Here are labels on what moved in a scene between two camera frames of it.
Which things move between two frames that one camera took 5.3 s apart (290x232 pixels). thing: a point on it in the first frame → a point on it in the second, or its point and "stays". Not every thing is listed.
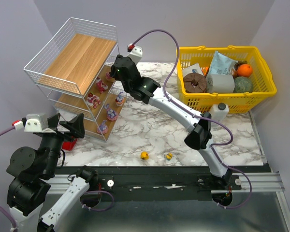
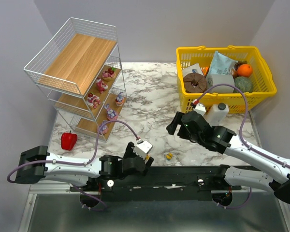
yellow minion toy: x=169 y=156 stays
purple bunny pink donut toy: x=103 y=128 stays
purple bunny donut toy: x=112 y=115 stays
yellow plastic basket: x=263 y=85 stays
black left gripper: x=58 y=130 → x=137 y=159
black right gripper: x=115 y=68 → x=181 y=128
